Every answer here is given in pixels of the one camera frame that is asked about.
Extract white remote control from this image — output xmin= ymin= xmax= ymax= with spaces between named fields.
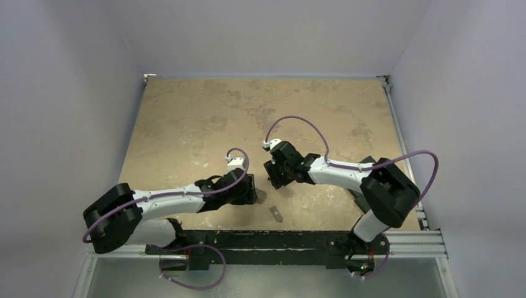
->
xmin=256 ymin=188 xmax=267 ymax=204

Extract grey battery cover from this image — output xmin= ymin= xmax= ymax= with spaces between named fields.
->
xmin=269 ymin=206 xmax=283 ymax=222

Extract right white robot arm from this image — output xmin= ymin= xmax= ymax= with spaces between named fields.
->
xmin=263 ymin=139 xmax=421 ymax=253

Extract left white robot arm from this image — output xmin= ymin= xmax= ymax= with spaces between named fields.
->
xmin=82 ymin=168 xmax=257 ymax=254

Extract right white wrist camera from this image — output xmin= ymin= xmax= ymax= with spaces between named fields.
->
xmin=262 ymin=138 xmax=282 ymax=151

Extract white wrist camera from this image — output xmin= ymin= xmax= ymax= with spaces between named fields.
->
xmin=262 ymin=138 xmax=282 ymax=151
xmin=225 ymin=154 xmax=247 ymax=171

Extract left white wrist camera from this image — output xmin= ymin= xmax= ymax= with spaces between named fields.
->
xmin=225 ymin=154 xmax=247 ymax=171

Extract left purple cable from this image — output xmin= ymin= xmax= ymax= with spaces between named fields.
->
xmin=82 ymin=147 xmax=251 ymax=244

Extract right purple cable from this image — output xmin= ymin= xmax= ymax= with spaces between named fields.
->
xmin=264 ymin=115 xmax=440 ymax=207

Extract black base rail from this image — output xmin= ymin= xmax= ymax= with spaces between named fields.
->
xmin=145 ymin=230 xmax=388 ymax=273

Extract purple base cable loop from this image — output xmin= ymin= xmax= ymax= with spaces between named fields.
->
xmin=158 ymin=243 xmax=228 ymax=291

